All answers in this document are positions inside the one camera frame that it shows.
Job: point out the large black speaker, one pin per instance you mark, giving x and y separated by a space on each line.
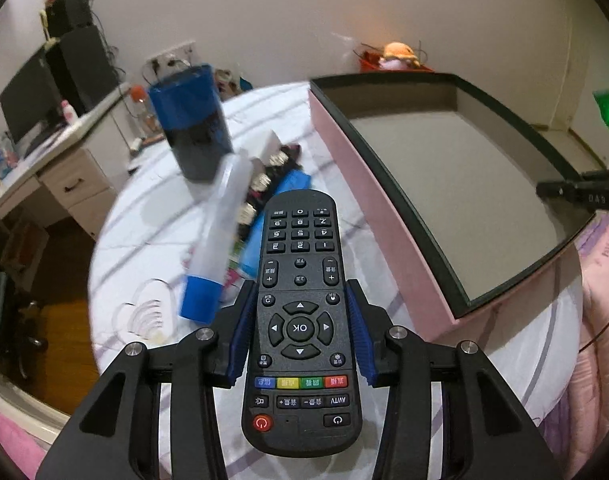
82 70

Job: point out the pink printed quilt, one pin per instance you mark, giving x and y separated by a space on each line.
599 310

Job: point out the orange plush toy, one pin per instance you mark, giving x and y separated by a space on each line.
397 51

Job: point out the black monitor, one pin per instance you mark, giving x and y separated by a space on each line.
29 100

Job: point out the white wall outlet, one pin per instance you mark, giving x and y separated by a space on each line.
172 52

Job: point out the red plastic crate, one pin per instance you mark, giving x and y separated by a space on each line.
369 62

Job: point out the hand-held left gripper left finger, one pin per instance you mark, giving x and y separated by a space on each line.
240 340

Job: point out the small blue packet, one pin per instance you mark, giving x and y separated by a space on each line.
292 180

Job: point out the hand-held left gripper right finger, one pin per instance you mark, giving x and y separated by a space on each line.
359 340

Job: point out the black remote control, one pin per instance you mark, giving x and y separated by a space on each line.
299 270

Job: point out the clear tube with blue cap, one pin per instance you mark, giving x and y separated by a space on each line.
219 220

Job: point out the orange cap bottle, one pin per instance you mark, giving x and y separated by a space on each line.
142 107

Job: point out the white bottle with pink cap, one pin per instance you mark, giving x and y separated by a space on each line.
68 112

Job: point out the white paper card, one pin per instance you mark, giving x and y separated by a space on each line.
267 147

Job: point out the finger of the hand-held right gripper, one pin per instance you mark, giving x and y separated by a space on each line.
574 192

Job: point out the white lint roller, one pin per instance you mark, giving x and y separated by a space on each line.
136 146

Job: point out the blue metal tumbler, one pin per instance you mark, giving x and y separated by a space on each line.
194 125

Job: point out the small black speaker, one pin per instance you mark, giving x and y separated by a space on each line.
69 12

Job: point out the pink box with dark rim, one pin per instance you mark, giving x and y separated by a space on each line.
459 185

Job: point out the white desk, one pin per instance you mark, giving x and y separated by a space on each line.
69 175

